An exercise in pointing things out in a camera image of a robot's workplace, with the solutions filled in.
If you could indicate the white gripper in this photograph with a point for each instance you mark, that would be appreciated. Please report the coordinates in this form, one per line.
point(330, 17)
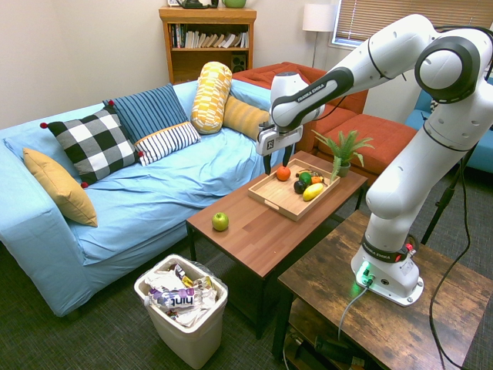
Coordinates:
point(278, 139)

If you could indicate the green apple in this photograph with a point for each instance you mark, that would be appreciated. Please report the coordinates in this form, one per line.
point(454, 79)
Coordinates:
point(220, 221)

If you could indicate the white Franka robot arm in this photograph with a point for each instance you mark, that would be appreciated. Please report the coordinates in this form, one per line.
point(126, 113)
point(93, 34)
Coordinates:
point(389, 181)

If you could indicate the wooden serving tray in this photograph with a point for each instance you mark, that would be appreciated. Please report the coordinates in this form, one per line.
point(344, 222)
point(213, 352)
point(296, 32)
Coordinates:
point(283, 194)

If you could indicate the orange fruit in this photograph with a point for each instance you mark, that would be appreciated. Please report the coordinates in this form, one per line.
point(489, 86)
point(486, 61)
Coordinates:
point(283, 173)

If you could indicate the brown toy banana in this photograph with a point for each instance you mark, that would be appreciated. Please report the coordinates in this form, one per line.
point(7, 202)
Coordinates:
point(307, 172)

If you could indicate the green toy pepper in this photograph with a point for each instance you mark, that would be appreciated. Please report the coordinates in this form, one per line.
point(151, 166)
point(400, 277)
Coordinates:
point(305, 178)

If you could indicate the black toy eggplant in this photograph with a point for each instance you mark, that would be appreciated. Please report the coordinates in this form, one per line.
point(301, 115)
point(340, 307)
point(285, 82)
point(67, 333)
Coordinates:
point(299, 187)

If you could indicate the small orange toy carrot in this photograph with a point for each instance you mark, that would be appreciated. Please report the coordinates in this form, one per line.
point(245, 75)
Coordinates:
point(317, 180)

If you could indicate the yellow toy squash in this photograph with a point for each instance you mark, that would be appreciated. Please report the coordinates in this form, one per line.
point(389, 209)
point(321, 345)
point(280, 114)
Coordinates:
point(312, 191)

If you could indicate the mustard striped pillow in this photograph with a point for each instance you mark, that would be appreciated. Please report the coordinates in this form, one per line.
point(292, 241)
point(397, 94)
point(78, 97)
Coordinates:
point(244, 117)

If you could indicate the potted green fern plant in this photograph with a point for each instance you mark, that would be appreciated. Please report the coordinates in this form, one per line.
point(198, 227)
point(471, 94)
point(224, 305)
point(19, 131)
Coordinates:
point(344, 148)

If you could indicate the reddish wood coffee table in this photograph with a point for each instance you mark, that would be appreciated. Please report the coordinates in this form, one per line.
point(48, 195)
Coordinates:
point(262, 235)

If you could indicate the yellow patterned bolster pillow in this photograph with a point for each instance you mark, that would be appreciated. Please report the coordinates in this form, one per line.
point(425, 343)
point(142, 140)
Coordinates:
point(212, 98)

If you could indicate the orange sofa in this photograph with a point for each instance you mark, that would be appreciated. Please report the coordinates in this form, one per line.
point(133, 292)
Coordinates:
point(369, 135)

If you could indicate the small black speaker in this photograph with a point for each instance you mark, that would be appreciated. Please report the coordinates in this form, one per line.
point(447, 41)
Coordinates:
point(239, 62)

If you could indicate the white navy striped pillow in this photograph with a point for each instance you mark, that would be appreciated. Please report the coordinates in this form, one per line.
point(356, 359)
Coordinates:
point(167, 140)

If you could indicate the light blue sofa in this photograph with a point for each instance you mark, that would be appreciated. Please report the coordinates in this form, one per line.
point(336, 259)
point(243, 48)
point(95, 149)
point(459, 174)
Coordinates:
point(154, 192)

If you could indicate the wooden bookshelf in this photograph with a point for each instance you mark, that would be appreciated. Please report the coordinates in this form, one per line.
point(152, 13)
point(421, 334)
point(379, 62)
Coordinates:
point(185, 63)

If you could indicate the row of books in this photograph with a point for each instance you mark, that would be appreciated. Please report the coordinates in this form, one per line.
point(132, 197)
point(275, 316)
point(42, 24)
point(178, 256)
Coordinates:
point(215, 39)

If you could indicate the blue striped pillow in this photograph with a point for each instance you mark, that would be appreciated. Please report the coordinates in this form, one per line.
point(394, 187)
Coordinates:
point(148, 109)

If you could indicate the white shade floor lamp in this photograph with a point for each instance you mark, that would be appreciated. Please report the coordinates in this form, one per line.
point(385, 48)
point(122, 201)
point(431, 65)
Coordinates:
point(319, 19)

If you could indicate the green ceramic pot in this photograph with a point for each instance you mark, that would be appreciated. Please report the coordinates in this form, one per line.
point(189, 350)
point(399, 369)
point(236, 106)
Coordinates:
point(234, 3)

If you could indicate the brown window blinds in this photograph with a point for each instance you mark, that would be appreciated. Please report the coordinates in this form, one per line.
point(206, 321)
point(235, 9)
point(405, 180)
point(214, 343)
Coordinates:
point(369, 19)

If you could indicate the crumpled hint drink package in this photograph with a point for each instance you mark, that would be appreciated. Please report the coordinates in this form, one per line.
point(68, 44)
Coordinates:
point(175, 300)

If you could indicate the black object on bookshelf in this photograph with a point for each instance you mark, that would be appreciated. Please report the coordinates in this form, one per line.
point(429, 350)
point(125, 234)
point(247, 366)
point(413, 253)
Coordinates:
point(196, 4)

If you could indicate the black white checkered pillow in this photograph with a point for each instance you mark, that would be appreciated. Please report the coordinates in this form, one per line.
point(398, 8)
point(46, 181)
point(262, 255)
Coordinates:
point(94, 144)

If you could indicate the black device under table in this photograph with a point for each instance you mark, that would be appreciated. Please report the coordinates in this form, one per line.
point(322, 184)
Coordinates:
point(333, 347)

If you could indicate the cream plastic trash bin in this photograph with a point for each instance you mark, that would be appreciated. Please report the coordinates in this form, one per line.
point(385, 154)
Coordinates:
point(196, 343)

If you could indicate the rustic wood side table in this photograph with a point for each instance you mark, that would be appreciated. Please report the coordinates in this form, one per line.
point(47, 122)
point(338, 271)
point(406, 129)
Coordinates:
point(385, 331)

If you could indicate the teal sofa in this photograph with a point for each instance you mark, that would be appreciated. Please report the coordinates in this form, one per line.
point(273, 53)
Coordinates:
point(481, 154)

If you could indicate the plain mustard pillow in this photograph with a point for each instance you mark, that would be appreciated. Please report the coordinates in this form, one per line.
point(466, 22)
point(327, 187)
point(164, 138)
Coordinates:
point(61, 189)

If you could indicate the black camera stand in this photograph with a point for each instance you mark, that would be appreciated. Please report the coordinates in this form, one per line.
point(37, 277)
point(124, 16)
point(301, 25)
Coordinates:
point(443, 202)

